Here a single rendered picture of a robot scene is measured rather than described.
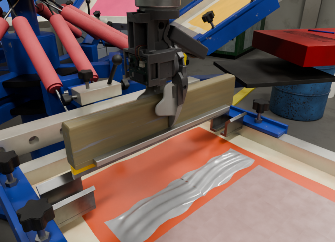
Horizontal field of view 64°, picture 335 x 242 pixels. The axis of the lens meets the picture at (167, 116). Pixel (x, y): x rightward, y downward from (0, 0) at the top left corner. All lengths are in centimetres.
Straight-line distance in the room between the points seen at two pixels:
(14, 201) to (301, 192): 53
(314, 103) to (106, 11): 231
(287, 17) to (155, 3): 690
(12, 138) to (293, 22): 695
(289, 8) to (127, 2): 570
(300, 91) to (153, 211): 277
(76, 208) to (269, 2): 88
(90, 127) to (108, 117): 3
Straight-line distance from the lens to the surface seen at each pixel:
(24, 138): 66
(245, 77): 130
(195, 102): 56
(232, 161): 64
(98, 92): 75
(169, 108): 49
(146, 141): 49
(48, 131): 67
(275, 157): 70
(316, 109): 330
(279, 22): 734
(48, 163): 62
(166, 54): 45
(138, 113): 47
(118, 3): 195
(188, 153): 67
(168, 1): 44
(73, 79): 95
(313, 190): 63
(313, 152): 69
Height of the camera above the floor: 132
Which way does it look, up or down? 26 degrees down
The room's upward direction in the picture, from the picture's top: straight up
